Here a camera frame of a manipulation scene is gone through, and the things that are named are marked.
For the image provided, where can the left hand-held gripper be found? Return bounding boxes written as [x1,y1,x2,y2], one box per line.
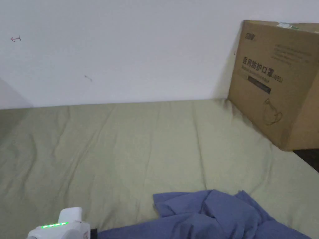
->
[26,206,98,239]

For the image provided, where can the bed with pale green sheet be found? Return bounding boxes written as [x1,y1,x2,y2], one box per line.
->
[0,98,319,239]

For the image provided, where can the blue shirt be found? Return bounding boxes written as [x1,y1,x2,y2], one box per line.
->
[98,190,312,239]

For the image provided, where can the brown cardboard carton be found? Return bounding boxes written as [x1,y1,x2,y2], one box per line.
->
[228,20,319,151]

